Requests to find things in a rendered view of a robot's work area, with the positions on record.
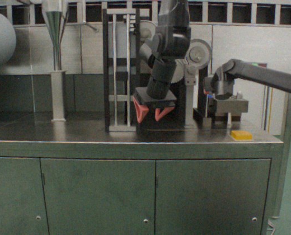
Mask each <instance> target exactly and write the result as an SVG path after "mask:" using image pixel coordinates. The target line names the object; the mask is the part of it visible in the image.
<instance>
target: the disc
mask: <svg viewBox="0 0 291 235"><path fill-rule="evenodd" d="M192 43H202V44H204V45H205V46H206V47H207V48H208V52H209V57H208V59H207V61H206V63H205V64H203V65H201V66H197V67H196V69H198V70H200V69H203V68H205V67H206V66H207V65H208V64H209V63H210V61H211V59H212V50H211V48H210V46H209V44H208V43H207V42H206V41H204V40H202V39H192V40H190V44H192ZM183 61H184V64H188V63H187V60H186V59H183Z"/></svg>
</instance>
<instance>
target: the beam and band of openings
mask: <svg viewBox="0 0 291 235"><path fill-rule="evenodd" d="M42 1H43V0H30V6H29V27H34V26H46V23H45V21H44V18H43V15H42V7H41V3H42ZM65 1H68V2H69V17H68V21H67V25H80V26H81V25H84V24H83V16H82V8H83V5H82V0H65ZM161 1H162V0H86V22H88V23H89V24H91V25H102V9H103V8H106V9H136V8H140V9H149V18H148V20H149V21H151V22H154V23H155V24H158V15H159V13H160V7H161ZM288 7H291V0H188V8H189V15H190V25H228V26H259V27H291V8H288ZM116 23H123V16H116Z"/></svg>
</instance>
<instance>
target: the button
mask: <svg viewBox="0 0 291 235"><path fill-rule="evenodd" d="M231 136H232V137H233V138H234V139H235V140H252V135H251V134H250V133H249V132H248V131H247V130H238V131H231Z"/></svg>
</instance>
